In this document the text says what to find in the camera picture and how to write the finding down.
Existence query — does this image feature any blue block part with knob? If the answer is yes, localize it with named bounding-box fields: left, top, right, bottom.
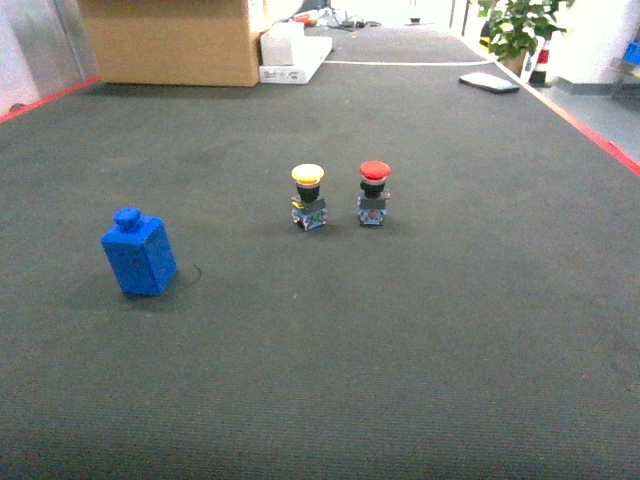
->
left=101, top=206, right=177, bottom=296

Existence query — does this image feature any yellow mushroom push button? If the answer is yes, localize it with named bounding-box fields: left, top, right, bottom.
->
left=291, top=163, right=328, bottom=231

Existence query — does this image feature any red mushroom push button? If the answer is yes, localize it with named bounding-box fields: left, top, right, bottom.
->
left=358, top=160, right=391, bottom=226

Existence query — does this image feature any flat white box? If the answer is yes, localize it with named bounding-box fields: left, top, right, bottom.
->
left=259, top=37, right=333, bottom=85

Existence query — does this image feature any small white box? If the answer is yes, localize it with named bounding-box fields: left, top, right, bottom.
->
left=260, top=22, right=305, bottom=66

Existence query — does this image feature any black tablet device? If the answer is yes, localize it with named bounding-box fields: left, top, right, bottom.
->
left=458, top=72, right=520, bottom=94

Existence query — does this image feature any large cardboard box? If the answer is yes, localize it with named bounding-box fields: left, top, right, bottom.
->
left=78, top=0, right=265, bottom=87

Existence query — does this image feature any red white traffic cone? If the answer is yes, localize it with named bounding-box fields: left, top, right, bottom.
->
left=529, top=36, right=551, bottom=88

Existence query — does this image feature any green potted plant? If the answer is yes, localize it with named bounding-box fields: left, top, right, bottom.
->
left=477, top=0, right=574, bottom=76

